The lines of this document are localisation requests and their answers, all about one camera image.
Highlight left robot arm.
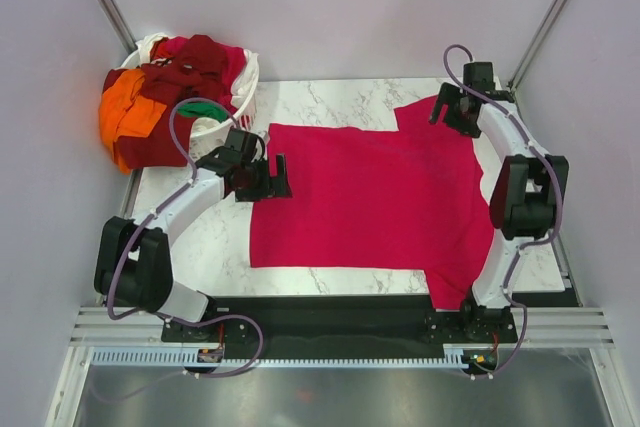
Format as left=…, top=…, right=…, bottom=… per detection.
left=94, top=128, right=292, bottom=340

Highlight magenta t shirt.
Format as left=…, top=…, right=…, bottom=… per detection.
left=249, top=97, right=494, bottom=310

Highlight slotted cable duct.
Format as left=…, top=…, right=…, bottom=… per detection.
left=89, top=343, right=496, bottom=370

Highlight dark red t shirt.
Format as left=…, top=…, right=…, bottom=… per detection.
left=116, top=34, right=246, bottom=170

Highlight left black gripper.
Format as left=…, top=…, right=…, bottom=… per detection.
left=235, top=154, right=291, bottom=203

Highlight green t shirt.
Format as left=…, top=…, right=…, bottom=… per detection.
left=178, top=101, right=229, bottom=122

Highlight orange t shirt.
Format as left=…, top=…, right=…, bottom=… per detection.
left=98, top=68, right=167, bottom=174

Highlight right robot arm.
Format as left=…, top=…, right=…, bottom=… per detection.
left=429, top=61, right=569, bottom=341

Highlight purple cable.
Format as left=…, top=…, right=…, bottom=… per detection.
left=107, top=95, right=241, bottom=322
left=443, top=44, right=569, bottom=383

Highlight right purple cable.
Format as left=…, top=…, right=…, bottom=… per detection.
left=443, top=44, right=569, bottom=383

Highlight right aluminium frame post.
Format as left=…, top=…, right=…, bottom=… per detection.
left=506, top=0, right=570, bottom=93

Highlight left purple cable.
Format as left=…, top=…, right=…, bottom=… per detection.
left=107, top=95, right=241, bottom=322

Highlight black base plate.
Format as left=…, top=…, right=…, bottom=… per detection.
left=161, top=294, right=517, bottom=356

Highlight white laundry basket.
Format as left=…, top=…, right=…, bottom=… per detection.
left=117, top=34, right=261, bottom=166

